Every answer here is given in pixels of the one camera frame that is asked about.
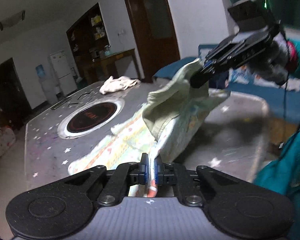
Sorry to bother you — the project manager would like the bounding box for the green patterned children's jacket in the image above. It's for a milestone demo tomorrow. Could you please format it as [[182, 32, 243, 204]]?
[[67, 58, 231, 198]]

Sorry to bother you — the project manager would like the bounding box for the pink children's folding tent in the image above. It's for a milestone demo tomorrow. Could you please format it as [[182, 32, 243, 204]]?
[[0, 127, 16, 157]]

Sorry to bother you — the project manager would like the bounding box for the gloved right hand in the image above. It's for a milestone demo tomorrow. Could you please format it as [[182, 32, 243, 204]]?
[[247, 32, 297, 86]]

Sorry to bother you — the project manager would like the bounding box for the round black induction cooktop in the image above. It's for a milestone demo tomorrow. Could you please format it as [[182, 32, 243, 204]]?
[[57, 97, 125, 139]]

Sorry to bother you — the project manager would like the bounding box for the brown wooden side door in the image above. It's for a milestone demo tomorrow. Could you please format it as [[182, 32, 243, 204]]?
[[125, 0, 180, 82]]

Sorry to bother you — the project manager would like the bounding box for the blue sofa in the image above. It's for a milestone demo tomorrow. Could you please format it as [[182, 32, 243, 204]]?
[[152, 44, 300, 126]]

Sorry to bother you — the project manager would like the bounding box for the cream garment with number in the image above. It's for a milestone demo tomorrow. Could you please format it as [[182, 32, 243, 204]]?
[[99, 76, 141, 95]]

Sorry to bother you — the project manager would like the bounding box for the wooden side table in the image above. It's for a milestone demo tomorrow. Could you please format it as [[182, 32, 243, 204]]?
[[83, 49, 142, 85]]

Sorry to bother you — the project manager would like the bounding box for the teal glass jar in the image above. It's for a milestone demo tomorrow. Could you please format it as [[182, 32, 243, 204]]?
[[104, 45, 111, 57]]

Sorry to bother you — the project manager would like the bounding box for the dark flat bar on table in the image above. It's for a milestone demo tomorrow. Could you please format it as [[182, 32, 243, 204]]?
[[50, 97, 71, 111]]

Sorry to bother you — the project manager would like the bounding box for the white water dispenser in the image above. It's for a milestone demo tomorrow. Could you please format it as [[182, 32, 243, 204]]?
[[36, 64, 58, 105]]

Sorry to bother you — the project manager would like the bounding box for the dark wooden display shelf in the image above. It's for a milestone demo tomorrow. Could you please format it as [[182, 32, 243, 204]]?
[[66, 3, 109, 64]]

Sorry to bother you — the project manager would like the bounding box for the white refrigerator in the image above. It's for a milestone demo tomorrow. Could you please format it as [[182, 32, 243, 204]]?
[[50, 50, 77, 95]]

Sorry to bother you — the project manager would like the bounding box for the dark wooden entrance door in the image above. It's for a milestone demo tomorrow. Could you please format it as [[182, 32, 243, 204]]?
[[0, 58, 31, 129]]

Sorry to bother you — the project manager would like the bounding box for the black wire hanger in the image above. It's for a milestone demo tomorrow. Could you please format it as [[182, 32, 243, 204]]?
[[68, 92, 95, 108]]

